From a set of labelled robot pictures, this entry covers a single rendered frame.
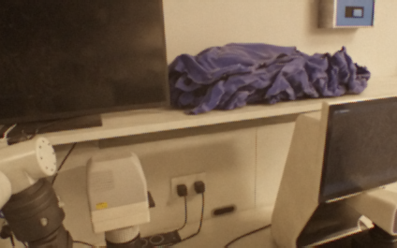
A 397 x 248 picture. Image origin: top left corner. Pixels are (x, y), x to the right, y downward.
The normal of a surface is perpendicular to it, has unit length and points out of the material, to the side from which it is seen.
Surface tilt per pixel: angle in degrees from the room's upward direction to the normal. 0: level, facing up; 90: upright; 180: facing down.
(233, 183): 90
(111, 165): 48
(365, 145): 93
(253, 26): 90
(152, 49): 86
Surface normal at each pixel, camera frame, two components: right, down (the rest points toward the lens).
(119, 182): 0.30, -0.04
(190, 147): 0.33, 0.25
